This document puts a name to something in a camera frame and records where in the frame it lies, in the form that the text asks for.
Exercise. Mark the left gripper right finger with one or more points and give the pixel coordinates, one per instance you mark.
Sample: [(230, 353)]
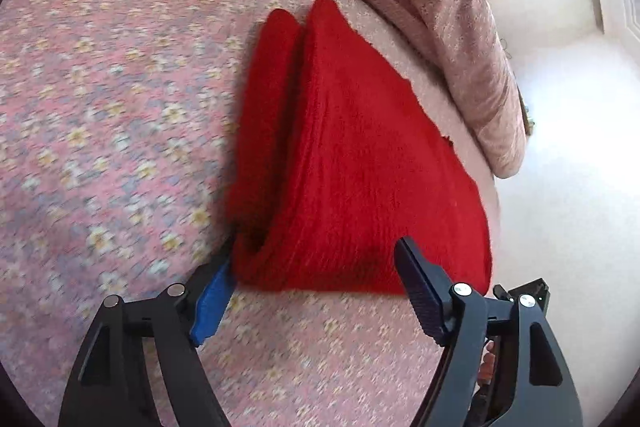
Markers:
[(501, 364)]

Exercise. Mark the pink floral bed sheet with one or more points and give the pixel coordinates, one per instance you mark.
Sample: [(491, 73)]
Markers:
[(118, 122)]

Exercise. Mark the red knit cardigan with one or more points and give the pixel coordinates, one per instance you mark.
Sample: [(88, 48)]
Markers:
[(335, 161)]

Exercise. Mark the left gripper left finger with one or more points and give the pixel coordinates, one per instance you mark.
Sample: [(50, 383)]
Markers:
[(133, 347)]

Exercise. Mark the person's right hand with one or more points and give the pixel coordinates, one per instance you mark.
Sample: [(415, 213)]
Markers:
[(487, 365)]

